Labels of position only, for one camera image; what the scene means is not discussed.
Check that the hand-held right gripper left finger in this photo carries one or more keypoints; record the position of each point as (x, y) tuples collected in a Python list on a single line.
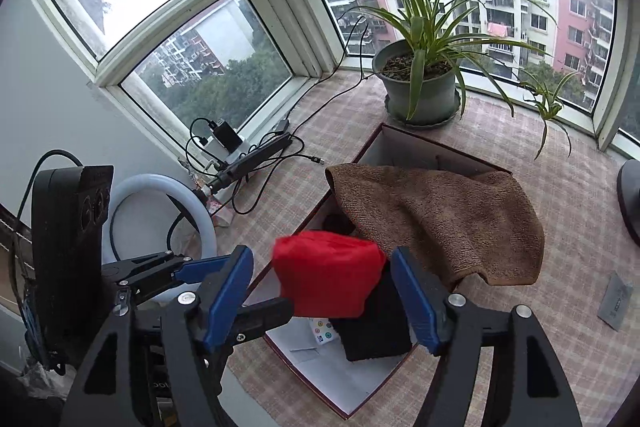
[(227, 297)]

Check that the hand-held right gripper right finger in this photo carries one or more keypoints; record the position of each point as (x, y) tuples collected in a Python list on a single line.
[(417, 302)]

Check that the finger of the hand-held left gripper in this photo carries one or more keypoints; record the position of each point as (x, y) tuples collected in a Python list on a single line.
[(200, 271), (270, 314)]

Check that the black knit glove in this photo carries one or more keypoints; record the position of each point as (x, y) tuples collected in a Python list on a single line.
[(372, 332)]

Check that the white patterned tissue packet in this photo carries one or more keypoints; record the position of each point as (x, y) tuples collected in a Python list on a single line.
[(322, 332)]

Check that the red cloth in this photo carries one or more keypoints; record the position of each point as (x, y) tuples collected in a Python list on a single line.
[(325, 272)]

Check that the brown towel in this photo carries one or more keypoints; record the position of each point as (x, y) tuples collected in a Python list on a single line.
[(440, 217)]

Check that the maroon cardboard box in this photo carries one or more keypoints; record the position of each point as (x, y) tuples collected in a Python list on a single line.
[(360, 387)]

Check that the white power strip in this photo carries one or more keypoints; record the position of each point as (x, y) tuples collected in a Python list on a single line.
[(235, 152)]

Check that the black power adapter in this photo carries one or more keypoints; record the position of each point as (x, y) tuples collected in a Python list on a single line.
[(225, 134)]

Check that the pink plaid table cloth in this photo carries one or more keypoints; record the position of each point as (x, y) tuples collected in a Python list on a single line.
[(550, 187)]

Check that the grey flat packet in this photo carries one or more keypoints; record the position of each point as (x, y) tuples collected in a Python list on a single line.
[(615, 302)]

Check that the spider plant in grey pot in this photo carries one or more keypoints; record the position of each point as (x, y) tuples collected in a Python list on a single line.
[(420, 102)]

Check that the globe with black stand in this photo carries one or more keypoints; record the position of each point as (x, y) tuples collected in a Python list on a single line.
[(631, 202)]

